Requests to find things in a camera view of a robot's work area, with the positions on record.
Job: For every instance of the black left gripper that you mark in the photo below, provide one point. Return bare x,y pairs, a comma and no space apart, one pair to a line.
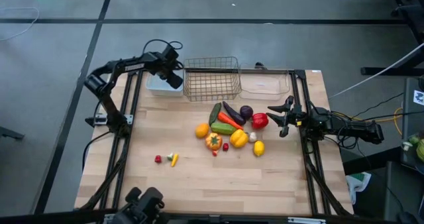
165,65

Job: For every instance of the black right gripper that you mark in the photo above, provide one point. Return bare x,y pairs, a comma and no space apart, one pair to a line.
295,116

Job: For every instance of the red bell pepper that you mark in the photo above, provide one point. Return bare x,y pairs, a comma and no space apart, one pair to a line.
260,120

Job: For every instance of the dark purple onion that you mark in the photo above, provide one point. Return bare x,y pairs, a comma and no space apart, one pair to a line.
246,112

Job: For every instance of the white garlic bulb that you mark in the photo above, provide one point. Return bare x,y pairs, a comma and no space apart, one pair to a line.
252,137

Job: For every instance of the yellow lemon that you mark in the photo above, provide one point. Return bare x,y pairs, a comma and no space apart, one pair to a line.
259,148

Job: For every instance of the purple eggplant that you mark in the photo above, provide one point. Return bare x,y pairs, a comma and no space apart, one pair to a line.
233,114

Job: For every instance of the yellow bell pepper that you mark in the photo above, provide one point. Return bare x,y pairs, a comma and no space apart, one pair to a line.
238,138

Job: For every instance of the orange carrot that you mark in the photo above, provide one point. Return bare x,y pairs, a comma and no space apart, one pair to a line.
226,118

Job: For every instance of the light green squash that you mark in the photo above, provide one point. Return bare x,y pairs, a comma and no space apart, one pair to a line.
222,128

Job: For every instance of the dark green cucumber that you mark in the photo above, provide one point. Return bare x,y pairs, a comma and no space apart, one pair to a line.
214,114

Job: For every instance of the small red strawberry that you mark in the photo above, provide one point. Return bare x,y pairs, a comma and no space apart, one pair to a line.
225,147

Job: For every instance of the orange fruit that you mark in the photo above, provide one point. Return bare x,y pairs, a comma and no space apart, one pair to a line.
202,130

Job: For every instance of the orange bell pepper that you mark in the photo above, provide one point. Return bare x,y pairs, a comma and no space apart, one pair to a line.
213,141

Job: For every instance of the small red radish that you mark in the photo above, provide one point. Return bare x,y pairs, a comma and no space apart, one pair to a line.
214,153

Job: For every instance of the small white green vegetable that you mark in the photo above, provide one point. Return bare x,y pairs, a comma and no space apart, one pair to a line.
170,156

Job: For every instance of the small yellow corn cob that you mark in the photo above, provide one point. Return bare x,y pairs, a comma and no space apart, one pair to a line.
174,160

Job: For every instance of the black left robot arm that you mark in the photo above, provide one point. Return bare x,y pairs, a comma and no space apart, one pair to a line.
109,94

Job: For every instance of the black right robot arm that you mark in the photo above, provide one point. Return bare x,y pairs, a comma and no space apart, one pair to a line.
348,126

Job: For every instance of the green spare produce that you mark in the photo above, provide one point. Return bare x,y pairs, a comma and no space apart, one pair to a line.
420,149

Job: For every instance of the white plastic bin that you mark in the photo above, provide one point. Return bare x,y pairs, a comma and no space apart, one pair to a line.
159,86

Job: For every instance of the clear plastic container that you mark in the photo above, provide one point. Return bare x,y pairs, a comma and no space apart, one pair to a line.
265,85

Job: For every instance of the black clamp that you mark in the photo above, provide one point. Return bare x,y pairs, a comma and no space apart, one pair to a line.
260,65

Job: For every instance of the white green bag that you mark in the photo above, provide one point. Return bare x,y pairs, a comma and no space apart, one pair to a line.
357,184

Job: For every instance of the black metal stand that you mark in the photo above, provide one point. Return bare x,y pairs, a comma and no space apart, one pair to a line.
391,71

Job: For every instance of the grey cabinet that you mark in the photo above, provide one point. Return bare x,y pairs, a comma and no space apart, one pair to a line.
409,118

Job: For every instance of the black bulky device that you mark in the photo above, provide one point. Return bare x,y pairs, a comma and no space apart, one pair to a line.
142,205

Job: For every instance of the black furniture foot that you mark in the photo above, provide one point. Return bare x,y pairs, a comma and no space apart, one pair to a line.
11,133

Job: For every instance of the black aluminium table frame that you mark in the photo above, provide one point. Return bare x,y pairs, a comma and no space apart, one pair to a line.
300,74

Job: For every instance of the silver bracket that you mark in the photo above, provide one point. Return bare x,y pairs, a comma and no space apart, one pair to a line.
306,220

